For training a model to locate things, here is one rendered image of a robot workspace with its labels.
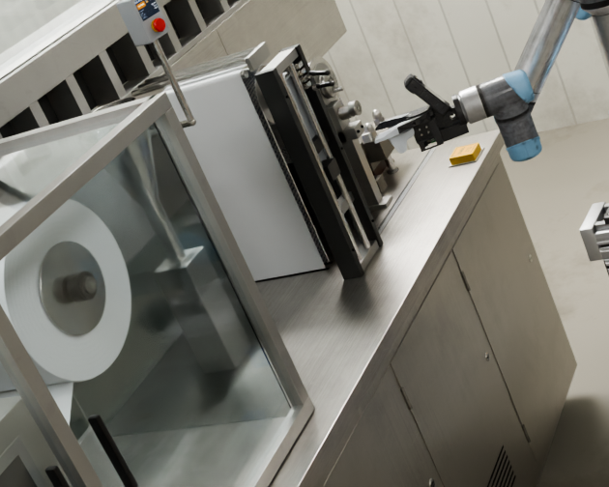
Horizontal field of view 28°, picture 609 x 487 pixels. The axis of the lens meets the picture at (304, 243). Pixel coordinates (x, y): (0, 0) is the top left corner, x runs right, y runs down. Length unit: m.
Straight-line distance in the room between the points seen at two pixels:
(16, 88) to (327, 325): 0.85
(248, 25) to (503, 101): 1.13
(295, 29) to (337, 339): 1.42
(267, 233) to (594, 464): 1.17
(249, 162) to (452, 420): 0.78
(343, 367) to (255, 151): 0.64
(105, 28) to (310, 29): 1.03
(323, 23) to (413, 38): 1.96
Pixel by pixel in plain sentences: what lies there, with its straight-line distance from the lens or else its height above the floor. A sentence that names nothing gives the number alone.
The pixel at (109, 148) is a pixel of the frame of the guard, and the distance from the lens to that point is 2.01.
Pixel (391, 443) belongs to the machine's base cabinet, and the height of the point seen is 0.70.
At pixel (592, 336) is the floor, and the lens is 4.09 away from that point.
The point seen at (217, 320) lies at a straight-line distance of 2.19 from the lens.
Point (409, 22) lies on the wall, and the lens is 5.87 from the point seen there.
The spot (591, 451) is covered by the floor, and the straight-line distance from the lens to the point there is 3.58.
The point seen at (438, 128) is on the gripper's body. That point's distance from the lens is 2.67.
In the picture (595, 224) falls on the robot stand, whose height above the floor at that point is 0.77.
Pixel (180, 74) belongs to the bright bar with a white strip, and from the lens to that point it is 2.98.
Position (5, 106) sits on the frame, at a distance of 2.68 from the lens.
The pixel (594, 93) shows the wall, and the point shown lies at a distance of 5.73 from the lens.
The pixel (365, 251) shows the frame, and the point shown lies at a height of 0.92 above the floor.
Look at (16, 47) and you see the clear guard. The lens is 2.74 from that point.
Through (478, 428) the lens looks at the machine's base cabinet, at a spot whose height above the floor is 0.44.
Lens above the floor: 2.05
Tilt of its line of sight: 21 degrees down
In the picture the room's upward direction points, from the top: 24 degrees counter-clockwise
